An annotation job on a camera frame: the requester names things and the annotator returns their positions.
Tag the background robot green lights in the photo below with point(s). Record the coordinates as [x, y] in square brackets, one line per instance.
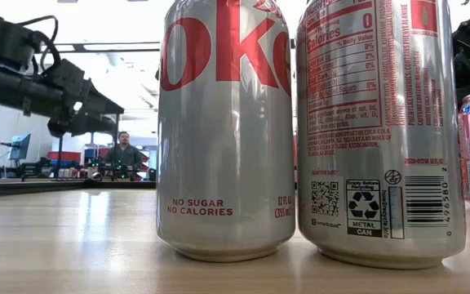
[114, 171]

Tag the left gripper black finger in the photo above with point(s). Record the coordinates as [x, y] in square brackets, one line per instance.
[100, 114]

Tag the silver Diet Coke can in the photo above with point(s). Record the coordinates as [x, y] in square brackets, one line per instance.
[382, 143]
[227, 143]

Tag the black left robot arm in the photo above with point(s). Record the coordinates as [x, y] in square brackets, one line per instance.
[10, 87]

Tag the person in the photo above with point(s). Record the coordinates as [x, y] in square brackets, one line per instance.
[124, 157]

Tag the black metal stand grey box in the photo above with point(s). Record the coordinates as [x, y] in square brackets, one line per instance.
[60, 155]

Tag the stacked red bins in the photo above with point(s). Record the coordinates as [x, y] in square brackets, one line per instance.
[96, 153]

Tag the red storage bin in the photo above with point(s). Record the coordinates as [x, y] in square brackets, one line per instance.
[63, 156]

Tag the computer monitor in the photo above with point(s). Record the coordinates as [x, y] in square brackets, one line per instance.
[19, 147]

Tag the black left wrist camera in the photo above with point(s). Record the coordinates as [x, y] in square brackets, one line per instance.
[65, 77]

